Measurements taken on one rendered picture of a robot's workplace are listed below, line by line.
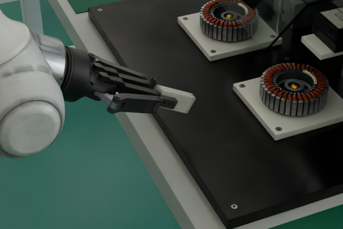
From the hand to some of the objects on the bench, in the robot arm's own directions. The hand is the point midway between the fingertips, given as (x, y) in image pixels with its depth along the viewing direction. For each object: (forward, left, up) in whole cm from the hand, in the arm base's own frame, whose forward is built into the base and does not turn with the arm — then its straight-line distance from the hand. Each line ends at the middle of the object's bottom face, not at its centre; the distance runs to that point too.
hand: (172, 99), depth 114 cm
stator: (+27, +18, -7) cm, 33 cm away
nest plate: (+27, +18, -8) cm, 34 cm away
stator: (+22, -5, -6) cm, 23 cm away
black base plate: (+26, +6, -10) cm, 28 cm away
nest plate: (+22, -5, -7) cm, 23 cm away
